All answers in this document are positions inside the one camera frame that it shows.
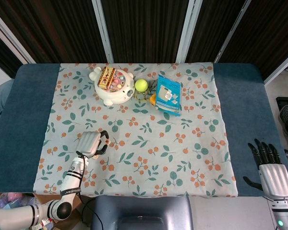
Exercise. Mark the blue flat product package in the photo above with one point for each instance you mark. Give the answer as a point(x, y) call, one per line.
point(168, 95)

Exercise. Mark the black floor tray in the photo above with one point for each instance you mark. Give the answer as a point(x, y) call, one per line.
point(282, 100)

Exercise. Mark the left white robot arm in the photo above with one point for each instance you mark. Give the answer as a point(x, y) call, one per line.
point(73, 177)

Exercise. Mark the floral berry leaf tablecloth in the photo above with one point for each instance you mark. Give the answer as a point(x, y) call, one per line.
point(158, 134)

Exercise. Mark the white metal frame post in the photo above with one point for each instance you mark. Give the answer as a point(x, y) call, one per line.
point(280, 69)
point(188, 31)
point(14, 43)
point(103, 31)
point(230, 33)

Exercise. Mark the grey blue robot torso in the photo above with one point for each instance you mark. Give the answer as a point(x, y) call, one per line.
point(139, 208)

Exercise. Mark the white bear shaped toy container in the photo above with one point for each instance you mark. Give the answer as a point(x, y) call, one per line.
point(117, 95)

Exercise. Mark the orange yellow block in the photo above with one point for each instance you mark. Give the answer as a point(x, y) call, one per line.
point(153, 99)

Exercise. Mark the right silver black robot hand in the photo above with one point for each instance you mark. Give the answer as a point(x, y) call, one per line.
point(274, 178)

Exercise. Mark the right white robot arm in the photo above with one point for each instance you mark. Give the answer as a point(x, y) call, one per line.
point(283, 213)

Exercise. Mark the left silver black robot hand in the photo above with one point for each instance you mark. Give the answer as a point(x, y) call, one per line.
point(88, 143)

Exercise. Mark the blue upholstered chair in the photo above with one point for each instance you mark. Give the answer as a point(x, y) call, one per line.
point(0, 100)

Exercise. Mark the yellow green tennis ball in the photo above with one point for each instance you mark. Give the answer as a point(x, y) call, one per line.
point(141, 85)

